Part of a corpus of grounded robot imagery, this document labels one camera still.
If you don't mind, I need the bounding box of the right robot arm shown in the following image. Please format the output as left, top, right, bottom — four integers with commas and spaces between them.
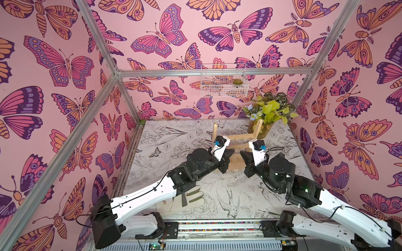
240, 150, 402, 251

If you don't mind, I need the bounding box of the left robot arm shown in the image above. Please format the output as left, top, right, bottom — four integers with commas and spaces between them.
90, 149, 234, 250

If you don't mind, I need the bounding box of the wooden jewelry display stand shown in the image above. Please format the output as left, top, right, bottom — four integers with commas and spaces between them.
227, 119, 263, 170

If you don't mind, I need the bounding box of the white green work glove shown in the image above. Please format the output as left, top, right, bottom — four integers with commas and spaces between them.
179, 185, 204, 209

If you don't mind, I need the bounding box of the potted green plant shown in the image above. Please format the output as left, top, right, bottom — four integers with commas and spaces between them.
242, 93, 299, 139

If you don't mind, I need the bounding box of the small succulent in basket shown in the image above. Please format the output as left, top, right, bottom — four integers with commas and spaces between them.
232, 79, 243, 85

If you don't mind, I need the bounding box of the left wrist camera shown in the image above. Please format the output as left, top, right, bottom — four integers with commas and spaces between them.
211, 136, 230, 162

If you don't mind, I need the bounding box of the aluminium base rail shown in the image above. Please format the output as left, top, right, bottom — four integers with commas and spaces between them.
84, 219, 346, 251

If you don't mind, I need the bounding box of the white wire basket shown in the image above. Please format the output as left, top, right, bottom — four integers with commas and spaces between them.
199, 63, 249, 99

